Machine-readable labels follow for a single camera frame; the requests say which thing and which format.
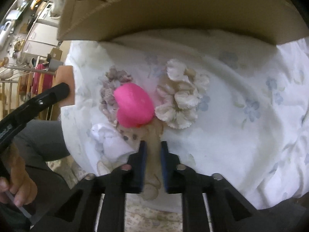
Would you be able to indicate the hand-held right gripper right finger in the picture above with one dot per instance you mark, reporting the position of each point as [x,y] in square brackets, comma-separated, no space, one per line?
[165,168]

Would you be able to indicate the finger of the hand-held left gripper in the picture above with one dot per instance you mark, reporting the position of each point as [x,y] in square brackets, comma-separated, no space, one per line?
[45,99]

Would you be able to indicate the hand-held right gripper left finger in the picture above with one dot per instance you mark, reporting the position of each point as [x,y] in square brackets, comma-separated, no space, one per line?
[143,166]

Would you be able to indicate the pink heart plush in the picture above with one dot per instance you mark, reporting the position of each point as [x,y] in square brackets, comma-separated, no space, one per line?
[132,106]

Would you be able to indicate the person's left hand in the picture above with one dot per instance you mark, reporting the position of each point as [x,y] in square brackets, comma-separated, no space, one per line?
[20,181]

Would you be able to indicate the pink garment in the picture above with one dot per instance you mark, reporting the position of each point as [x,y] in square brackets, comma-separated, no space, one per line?
[42,77]

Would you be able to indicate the tan flat board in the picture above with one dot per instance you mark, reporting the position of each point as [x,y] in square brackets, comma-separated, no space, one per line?
[66,84]

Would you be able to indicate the wooden drying rack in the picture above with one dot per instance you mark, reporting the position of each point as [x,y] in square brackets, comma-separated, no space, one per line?
[17,82]

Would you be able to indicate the person's grey trouser leg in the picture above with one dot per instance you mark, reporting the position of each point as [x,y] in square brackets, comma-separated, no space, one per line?
[289,214]
[41,137]

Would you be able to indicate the white dotted cloth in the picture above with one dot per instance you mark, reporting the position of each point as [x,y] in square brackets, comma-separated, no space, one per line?
[111,142]

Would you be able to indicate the beige floral bed sheet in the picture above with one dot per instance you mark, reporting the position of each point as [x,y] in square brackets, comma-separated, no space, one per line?
[147,220]

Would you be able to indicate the mauve scrunchie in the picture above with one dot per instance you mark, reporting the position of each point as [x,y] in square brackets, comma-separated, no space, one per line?
[108,88]

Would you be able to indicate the white drawer cabinet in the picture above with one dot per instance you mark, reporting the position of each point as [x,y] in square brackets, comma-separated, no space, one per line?
[39,35]

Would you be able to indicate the cream scrunchie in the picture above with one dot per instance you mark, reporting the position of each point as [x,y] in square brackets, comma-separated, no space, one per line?
[183,99]

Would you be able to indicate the white floral blanket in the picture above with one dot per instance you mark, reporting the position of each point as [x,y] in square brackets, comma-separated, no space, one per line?
[231,135]

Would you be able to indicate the cardboard box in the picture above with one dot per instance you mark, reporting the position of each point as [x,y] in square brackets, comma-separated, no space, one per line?
[183,12]

